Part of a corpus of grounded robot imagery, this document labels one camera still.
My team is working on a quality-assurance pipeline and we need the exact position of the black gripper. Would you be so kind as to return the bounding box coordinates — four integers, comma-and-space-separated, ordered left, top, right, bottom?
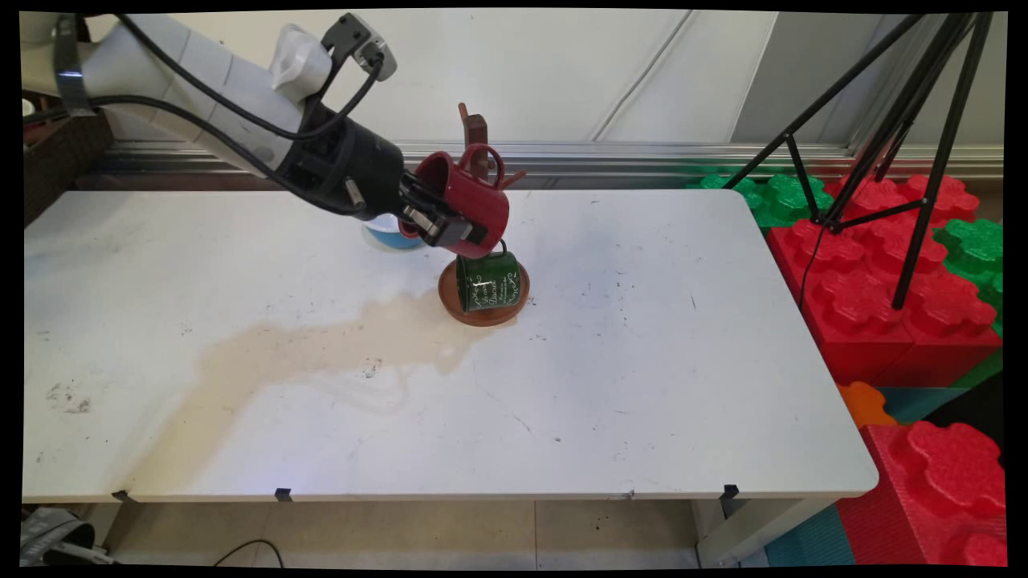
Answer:
281, 104, 490, 247

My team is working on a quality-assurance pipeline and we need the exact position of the white table leg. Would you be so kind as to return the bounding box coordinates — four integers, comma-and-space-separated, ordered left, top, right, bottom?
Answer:
694, 498, 828, 568

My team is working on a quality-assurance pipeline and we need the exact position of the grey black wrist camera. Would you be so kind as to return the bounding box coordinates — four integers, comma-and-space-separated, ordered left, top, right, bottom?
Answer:
320, 12, 399, 83

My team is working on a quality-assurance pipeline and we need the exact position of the large red foam block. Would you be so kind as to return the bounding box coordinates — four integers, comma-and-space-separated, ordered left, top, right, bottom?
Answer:
767, 173, 1003, 388
835, 421, 1008, 568

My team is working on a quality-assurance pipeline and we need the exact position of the grey strap bundle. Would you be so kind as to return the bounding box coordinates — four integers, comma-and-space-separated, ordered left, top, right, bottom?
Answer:
20, 506, 121, 568

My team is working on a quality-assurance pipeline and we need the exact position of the red enamel mug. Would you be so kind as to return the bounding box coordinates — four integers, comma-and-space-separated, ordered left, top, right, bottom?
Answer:
399, 143, 512, 260

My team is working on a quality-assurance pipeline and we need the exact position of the black floor cable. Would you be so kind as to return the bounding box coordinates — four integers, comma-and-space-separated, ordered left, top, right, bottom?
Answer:
212, 539, 284, 568

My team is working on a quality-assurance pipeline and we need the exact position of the dark brown box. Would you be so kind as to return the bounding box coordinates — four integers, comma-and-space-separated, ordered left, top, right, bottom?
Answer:
22, 111, 116, 227

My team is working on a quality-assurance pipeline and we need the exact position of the green enamel mug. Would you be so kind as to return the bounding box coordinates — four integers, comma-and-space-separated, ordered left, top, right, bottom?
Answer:
455, 239, 521, 314

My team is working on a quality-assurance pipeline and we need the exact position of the green foam block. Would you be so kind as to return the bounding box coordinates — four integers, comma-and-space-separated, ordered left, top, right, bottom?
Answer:
687, 173, 836, 230
932, 218, 1005, 338

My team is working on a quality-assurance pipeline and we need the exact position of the thin black tripod cable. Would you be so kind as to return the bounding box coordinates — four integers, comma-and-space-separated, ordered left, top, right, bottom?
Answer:
798, 225, 828, 311

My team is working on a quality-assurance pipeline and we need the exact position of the orange foam block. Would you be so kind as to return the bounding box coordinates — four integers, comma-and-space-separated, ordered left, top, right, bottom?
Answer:
835, 381, 899, 429

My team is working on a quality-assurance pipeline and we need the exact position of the white and blue bowl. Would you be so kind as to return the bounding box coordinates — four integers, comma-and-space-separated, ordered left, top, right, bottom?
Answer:
365, 212, 431, 250

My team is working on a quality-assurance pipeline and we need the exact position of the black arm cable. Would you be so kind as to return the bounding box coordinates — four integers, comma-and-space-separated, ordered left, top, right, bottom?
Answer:
112, 12, 385, 142
22, 95, 366, 216

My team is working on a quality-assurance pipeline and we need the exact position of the brown wooden mug tree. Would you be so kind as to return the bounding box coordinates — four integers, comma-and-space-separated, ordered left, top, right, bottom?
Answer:
438, 102, 532, 328

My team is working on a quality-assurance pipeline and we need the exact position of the aluminium wall rail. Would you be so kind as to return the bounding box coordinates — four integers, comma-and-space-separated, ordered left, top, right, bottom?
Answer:
80, 140, 1005, 192

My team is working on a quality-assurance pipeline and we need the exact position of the teal foam mat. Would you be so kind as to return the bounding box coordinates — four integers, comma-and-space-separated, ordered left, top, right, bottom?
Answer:
763, 504, 857, 568

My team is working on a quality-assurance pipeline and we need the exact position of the black camera tripod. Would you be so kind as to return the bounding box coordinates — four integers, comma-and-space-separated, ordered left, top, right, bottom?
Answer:
723, 12, 997, 311

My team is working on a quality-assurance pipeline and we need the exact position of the black velcro arm strap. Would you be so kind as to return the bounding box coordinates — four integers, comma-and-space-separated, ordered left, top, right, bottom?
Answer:
51, 14, 95, 115

